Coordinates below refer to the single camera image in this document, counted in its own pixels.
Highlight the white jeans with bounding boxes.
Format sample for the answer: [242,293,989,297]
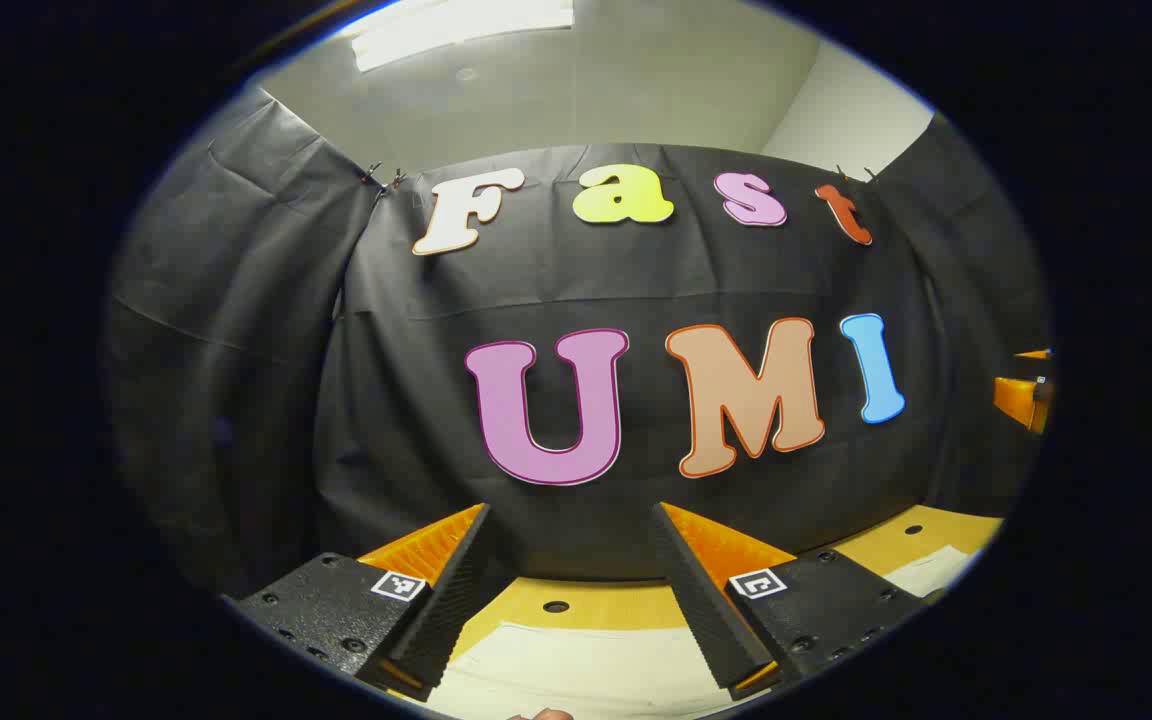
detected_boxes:
[426,545,982,720]

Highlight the black backdrop cloth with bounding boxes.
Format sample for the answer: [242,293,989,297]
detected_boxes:
[104,88,1052,601]

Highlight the ceiling light panel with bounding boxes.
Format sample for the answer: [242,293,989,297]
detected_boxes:
[351,0,575,73]

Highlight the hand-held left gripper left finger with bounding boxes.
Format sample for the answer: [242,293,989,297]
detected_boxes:
[226,503,519,703]

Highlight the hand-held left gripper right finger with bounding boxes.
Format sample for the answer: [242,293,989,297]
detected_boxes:
[648,503,940,701]

